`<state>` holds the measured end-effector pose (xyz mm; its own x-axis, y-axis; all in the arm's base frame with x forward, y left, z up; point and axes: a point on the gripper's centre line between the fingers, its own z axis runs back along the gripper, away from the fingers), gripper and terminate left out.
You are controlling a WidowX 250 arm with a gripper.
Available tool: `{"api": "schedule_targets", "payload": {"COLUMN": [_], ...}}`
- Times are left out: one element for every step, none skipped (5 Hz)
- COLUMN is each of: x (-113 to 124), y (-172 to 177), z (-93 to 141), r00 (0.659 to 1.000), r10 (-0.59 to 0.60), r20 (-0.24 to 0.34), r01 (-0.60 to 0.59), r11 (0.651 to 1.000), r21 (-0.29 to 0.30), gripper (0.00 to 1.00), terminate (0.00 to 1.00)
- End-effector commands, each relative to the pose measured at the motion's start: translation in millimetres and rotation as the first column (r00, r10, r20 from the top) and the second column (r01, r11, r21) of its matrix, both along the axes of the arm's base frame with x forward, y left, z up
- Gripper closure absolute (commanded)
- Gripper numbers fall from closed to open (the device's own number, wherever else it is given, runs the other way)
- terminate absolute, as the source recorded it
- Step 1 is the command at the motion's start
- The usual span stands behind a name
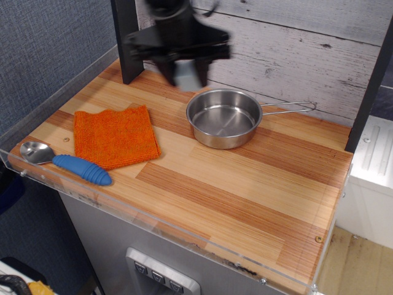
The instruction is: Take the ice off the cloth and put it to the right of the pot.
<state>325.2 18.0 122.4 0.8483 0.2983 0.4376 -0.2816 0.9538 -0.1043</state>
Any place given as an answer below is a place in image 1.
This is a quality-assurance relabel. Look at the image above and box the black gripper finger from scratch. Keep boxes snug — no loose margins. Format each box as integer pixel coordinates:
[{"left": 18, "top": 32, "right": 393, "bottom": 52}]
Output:
[
  {"left": 193, "top": 59, "right": 212, "bottom": 88},
  {"left": 155, "top": 61, "right": 177, "bottom": 86}
]

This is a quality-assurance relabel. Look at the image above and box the grey toy fridge cabinet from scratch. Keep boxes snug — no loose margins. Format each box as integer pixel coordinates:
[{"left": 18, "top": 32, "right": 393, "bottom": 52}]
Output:
[{"left": 60, "top": 194, "right": 275, "bottom": 294}]

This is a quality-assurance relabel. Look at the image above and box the clear acrylic guard rail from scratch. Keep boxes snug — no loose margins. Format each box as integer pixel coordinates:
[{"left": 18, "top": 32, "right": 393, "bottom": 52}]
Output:
[{"left": 1, "top": 61, "right": 352, "bottom": 294}]

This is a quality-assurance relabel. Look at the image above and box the dark grey left post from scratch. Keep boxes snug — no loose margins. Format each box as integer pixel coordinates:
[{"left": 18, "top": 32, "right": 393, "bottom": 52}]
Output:
[{"left": 111, "top": 0, "right": 144, "bottom": 84}]

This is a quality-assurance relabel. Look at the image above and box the metal pot with wire handle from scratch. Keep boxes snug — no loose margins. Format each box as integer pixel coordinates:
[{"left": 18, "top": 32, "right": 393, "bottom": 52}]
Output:
[{"left": 185, "top": 88, "right": 317, "bottom": 150}]

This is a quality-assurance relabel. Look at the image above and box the light blue cube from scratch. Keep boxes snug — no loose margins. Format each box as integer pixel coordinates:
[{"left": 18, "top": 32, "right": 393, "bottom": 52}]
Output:
[{"left": 174, "top": 60, "right": 203, "bottom": 92}]

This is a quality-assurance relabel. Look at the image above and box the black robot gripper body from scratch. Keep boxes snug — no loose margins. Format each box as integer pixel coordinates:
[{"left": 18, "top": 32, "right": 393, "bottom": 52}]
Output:
[{"left": 125, "top": 1, "right": 230, "bottom": 62}]

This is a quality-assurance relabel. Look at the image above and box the silver dispenser button panel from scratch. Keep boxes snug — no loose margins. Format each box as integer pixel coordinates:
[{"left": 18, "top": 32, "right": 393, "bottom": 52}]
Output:
[{"left": 125, "top": 247, "right": 201, "bottom": 294}]

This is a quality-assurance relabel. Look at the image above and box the white ribbed appliance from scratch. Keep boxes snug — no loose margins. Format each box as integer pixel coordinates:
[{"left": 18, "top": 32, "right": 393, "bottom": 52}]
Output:
[{"left": 336, "top": 116, "right": 392, "bottom": 248}]

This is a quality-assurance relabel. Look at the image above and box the metal spoon with blue handle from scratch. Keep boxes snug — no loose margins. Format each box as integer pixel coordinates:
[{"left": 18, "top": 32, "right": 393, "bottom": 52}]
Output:
[{"left": 20, "top": 141, "right": 112, "bottom": 186}]

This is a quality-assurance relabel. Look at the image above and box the black cable bottom left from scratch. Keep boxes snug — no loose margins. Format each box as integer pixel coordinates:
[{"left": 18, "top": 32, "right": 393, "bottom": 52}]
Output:
[{"left": 0, "top": 274, "right": 30, "bottom": 295}]

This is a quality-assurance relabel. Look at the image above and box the dark grey post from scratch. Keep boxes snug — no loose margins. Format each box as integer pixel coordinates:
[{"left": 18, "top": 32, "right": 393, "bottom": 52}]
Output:
[
  {"left": 345, "top": 19, "right": 392, "bottom": 153},
  {"left": 111, "top": 0, "right": 144, "bottom": 84}
]

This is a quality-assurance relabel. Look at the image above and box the dark grey right post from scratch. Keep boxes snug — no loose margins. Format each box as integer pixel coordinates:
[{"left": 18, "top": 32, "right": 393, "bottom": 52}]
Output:
[{"left": 345, "top": 19, "right": 392, "bottom": 153}]

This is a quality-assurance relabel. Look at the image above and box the orange folded cloth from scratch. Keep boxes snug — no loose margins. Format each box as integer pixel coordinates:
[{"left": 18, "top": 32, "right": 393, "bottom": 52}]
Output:
[{"left": 74, "top": 105, "right": 161, "bottom": 170}]

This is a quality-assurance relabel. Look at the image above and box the yellow object bottom left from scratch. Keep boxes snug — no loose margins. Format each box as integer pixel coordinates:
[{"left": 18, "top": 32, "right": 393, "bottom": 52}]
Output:
[{"left": 28, "top": 281, "right": 56, "bottom": 295}]

